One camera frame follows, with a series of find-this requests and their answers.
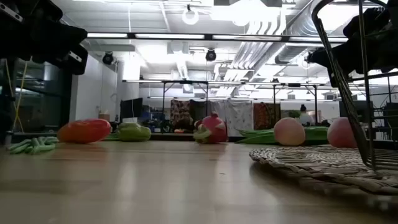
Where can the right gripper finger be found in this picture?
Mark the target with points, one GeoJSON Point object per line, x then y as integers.
{"type": "Point", "coordinates": [337, 59]}
{"type": "Point", "coordinates": [370, 23]}

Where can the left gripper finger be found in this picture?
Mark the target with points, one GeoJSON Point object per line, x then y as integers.
{"type": "Point", "coordinates": [59, 21]}
{"type": "Point", "coordinates": [76, 59]}

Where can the red orange mango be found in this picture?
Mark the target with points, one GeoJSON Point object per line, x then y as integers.
{"type": "Point", "coordinates": [84, 130]}

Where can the pink peach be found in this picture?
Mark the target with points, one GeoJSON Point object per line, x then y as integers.
{"type": "Point", "coordinates": [340, 132]}
{"type": "Point", "coordinates": [289, 131]}

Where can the green corn husk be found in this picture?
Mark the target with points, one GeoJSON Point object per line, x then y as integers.
{"type": "Point", "coordinates": [315, 133]}

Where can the green bell pepper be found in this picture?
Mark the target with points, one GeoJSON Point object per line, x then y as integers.
{"type": "Point", "coordinates": [133, 132]}

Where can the long green bean bundle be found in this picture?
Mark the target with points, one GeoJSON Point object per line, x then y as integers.
{"type": "Point", "coordinates": [34, 147]}

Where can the pink dragon fruit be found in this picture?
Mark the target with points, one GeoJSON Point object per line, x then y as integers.
{"type": "Point", "coordinates": [214, 127]}

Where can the black round spot lamp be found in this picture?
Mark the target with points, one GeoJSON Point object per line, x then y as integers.
{"type": "Point", "coordinates": [108, 58]}
{"type": "Point", "coordinates": [211, 55]}

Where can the black LED light bar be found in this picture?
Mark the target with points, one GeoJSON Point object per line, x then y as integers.
{"type": "Point", "coordinates": [130, 36]}

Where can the cardboard box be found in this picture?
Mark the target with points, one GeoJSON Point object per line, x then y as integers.
{"type": "Point", "coordinates": [104, 117]}

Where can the person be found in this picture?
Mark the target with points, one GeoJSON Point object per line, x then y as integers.
{"type": "Point", "coordinates": [306, 119]}

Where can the colourful patterned fabric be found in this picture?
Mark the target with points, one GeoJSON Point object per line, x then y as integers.
{"type": "Point", "coordinates": [265, 115]}

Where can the white hanging fabric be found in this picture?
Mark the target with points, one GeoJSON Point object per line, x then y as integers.
{"type": "Point", "coordinates": [239, 116]}

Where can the floral patterned fabric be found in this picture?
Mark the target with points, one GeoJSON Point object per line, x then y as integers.
{"type": "Point", "coordinates": [180, 112]}

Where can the dark hanging fabric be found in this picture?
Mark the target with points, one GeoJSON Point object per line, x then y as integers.
{"type": "Point", "coordinates": [199, 110]}

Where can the black metal rig frame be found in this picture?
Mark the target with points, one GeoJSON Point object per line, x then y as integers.
{"type": "Point", "coordinates": [293, 84]}
{"type": "Point", "coordinates": [185, 82]}

